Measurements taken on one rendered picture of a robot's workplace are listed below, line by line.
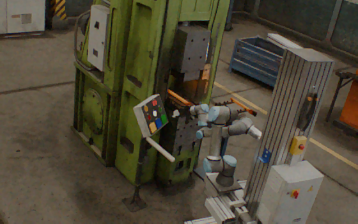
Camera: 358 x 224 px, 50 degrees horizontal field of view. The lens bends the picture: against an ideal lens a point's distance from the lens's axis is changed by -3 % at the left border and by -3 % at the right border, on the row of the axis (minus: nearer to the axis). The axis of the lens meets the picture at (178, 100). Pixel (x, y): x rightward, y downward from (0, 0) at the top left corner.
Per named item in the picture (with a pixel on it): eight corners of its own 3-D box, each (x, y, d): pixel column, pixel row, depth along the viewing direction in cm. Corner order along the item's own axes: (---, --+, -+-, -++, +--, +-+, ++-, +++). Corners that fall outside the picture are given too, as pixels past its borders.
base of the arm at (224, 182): (236, 185, 321) (239, 175, 317) (220, 188, 314) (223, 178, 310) (227, 175, 333) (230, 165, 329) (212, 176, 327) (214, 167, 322)
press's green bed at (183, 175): (191, 180, 454) (198, 146, 434) (165, 189, 431) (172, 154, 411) (163, 155, 491) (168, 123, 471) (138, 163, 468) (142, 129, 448)
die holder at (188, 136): (199, 146, 434) (206, 110, 415) (172, 154, 411) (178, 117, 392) (168, 122, 471) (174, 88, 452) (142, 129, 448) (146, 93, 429)
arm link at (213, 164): (223, 175, 311) (232, 108, 299) (206, 176, 306) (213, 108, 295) (218, 169, 322) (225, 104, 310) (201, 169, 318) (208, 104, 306)
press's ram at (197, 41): (210, 68, 399) (217, 30, 382) (181, 73, 376) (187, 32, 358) (183, 54, 427) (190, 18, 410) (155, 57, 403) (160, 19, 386)
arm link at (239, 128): (242, 137, 345) (196, 141, 374) (247, 133, 354) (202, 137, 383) (239, 125, 343) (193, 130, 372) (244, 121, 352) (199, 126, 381)
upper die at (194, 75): (198, 79, 395) (200, 70, 391) (183, 81, 383) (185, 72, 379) (172, 63, 423) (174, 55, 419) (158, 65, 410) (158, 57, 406)
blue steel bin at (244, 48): (297, 86, 780) (307, 53, 749) (275, 94, 727) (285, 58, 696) (249, 65, 852) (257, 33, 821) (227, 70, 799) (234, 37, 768)
